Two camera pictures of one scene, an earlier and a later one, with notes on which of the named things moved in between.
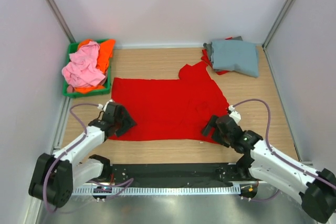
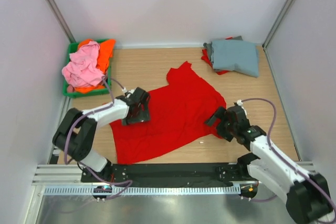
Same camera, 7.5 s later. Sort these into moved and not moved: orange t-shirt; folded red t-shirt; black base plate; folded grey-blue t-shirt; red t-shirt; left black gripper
Moved: left black gripper; red t-shirt
Not moved: folded red t-shirt; orange t-shirt; black base plate; folded grey-blue t-shirt
